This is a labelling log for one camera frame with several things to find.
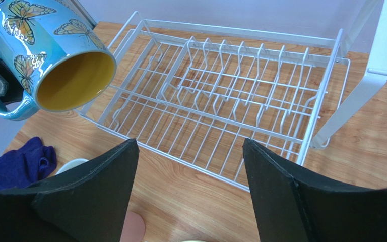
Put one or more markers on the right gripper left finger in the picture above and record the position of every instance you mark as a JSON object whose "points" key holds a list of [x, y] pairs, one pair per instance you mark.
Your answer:
{"points": [[86, 203]]}

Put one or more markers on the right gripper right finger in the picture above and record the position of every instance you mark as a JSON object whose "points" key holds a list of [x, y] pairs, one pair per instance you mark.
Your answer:
{"points": [[293, 203]]}

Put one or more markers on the orange bowl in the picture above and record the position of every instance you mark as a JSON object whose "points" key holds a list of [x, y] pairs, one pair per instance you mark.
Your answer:
{"points": [[71, 164]]}

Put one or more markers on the pink plastic cup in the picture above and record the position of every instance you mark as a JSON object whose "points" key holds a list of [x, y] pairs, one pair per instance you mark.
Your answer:
{"points": [[133, 228]]}

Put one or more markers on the blue butterfly mug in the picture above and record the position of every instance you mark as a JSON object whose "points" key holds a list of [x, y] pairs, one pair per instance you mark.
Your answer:
{"points": [[59, 61]]}

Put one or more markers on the purple cloth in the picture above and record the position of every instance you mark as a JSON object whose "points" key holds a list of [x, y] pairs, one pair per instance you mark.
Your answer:
{"points": [[24, 166]]}

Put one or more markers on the white wire dish rack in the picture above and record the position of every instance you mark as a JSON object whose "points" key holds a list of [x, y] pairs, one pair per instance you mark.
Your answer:
{"points": [[193, 92]]}

